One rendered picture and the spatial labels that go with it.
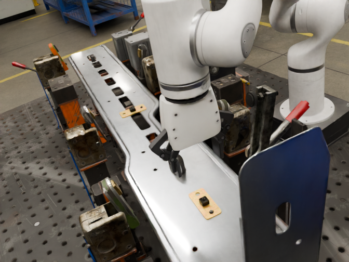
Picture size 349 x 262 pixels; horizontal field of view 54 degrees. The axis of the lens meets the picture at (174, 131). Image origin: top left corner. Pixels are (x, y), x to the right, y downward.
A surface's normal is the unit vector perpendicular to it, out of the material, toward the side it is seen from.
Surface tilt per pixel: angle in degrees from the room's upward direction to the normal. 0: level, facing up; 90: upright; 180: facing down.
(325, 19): 86
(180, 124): 90
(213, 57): 106
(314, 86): 89
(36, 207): 0
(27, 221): 0
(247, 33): 83
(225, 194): 0
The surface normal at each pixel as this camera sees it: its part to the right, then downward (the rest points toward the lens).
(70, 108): 0.42, 0.47
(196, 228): -0.17, -0.80
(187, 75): 0.21, 0.56
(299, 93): -0.60, 0.56
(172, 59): -0.31, 0.59
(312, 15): -0.55, 0.34
